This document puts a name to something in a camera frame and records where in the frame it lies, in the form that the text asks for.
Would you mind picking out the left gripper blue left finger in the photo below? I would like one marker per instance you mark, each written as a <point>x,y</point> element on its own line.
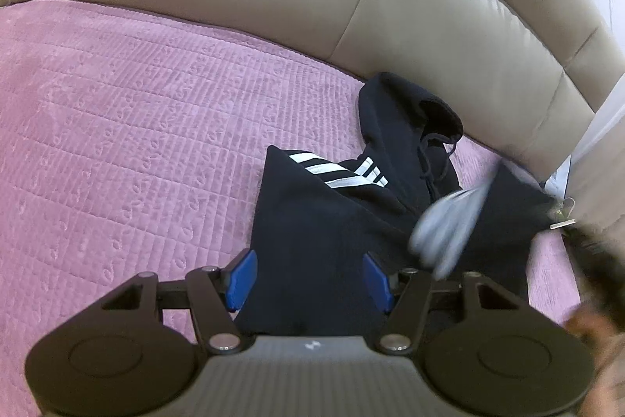
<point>237,279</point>

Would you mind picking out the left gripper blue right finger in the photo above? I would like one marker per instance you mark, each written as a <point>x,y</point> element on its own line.
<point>383,285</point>

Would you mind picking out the navy blue striped hoodie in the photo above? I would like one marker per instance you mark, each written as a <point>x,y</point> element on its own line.
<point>400,200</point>

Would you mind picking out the person's right hand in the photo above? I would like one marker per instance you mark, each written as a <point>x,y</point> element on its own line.
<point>597,330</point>

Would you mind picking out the pink quilted bedspread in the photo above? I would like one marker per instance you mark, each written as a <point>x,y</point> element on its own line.
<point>132,143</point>

